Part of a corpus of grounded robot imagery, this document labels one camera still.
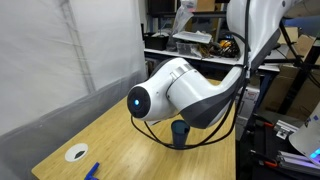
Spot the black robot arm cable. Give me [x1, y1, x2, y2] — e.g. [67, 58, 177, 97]
[130, 0, 252, 151]

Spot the clear plastic container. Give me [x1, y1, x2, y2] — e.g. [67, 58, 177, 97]
[175, 41, 203, 58]

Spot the black diagonal stand pole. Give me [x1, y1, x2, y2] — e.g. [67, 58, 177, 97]
[277, 35, 320, 116]

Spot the white cardboard box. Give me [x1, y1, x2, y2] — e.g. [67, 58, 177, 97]
[263, 26, 300, 65]

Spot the silver aluminium rail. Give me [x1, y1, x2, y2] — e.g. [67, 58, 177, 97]
[276, 150, 320, 177]

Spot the black storage bin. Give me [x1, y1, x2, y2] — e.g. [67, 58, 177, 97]
[143, 31, 170, 51]

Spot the silver aluminium bracket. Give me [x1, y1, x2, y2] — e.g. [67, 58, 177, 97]
[272, 119, 300, 141]

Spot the black metal shelf frame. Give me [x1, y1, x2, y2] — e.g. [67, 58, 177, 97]
[146, 0, 232, 19]

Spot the blue plastic clamp piece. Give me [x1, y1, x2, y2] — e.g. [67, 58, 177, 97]
[83, 162, 101, 180]

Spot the yellow and black cable pile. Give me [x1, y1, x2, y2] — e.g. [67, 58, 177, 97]
[217, 38, 242, 58]

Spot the white workbench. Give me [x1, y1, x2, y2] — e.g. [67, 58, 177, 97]
[143, 47, 281, 73]

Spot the white box with red print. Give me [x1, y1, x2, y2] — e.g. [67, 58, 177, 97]
[234, 83, 261, 136]

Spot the blue plastic cup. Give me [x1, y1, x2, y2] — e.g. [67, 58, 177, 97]
[170, 119, 191, 150]

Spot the large brown cardboard box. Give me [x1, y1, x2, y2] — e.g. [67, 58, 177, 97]
[256, 34, 320, 122]

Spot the black clamp with orange handle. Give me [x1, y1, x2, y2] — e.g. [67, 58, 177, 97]
[249, 149, 280, 168]
[252, 114, 275, 128]

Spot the flat white tray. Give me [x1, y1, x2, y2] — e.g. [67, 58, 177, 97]
[171, 30, 213, 45]

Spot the white fabric curtain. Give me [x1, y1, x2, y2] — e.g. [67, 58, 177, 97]
[0, 0, 148, 180]

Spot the clear plastic bag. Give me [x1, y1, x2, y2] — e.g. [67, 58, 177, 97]
[165, 0, 197, 52]

